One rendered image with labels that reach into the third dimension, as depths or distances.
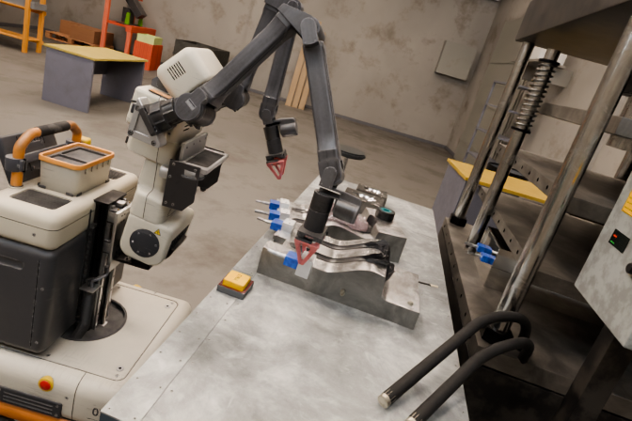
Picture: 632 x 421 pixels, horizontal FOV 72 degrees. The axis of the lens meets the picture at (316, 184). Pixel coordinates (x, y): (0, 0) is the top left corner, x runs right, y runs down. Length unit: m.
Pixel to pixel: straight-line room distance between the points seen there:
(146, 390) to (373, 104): 10.99
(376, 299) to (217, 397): 0.57
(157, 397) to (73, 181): 0.89
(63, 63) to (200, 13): 6.56
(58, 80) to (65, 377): 4.90
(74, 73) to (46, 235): 4.71
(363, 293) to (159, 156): 0.78
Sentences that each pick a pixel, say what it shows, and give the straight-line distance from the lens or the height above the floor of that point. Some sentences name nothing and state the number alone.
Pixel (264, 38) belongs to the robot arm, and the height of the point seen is 1.47.
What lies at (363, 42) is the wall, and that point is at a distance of 11.61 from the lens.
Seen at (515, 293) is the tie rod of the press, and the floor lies 0.97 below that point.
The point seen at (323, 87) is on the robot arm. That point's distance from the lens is 1.16.
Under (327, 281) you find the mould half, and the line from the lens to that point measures 1.34.
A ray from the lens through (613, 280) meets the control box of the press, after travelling 1.29.
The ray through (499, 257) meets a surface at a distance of 1.89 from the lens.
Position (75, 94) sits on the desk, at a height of 0.19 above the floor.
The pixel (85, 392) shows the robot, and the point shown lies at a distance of 1.75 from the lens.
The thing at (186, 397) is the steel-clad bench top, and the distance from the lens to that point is 0.97.
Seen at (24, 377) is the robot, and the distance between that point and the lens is 1.82.
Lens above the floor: 1.48
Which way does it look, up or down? 16 degrees down
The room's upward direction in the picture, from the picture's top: 16 degrees clockwise
